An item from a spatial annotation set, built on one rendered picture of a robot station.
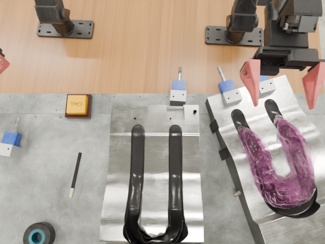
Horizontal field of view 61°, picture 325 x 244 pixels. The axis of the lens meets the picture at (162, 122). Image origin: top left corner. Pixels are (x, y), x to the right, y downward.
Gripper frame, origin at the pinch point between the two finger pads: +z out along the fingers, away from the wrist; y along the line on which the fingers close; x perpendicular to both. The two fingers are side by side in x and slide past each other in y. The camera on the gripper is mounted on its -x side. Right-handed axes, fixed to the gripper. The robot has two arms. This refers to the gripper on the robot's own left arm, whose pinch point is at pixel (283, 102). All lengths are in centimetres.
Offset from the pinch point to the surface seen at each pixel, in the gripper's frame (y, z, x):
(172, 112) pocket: -19.8, -7.0, 33.9
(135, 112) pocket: -31.1, -6.4, 33.8
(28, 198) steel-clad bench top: -62, 21, 40
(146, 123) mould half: -27.2, -2.4, 31.1
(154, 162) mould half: -24.1, 8.7, 31.6
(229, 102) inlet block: -2.9, -10.5, 32.0
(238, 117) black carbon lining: 0.3, -6.9, 35.2
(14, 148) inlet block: -68, 7, 36
